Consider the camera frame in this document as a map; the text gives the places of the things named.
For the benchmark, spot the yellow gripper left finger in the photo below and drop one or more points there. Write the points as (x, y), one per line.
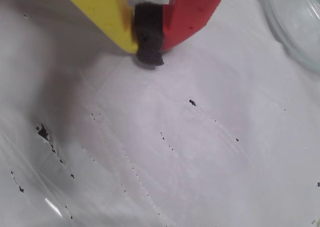
(100, 7)

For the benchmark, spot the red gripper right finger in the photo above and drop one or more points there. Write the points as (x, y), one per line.
(190, 14)

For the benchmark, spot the glass bowl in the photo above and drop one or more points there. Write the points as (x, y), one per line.
(295, 24)

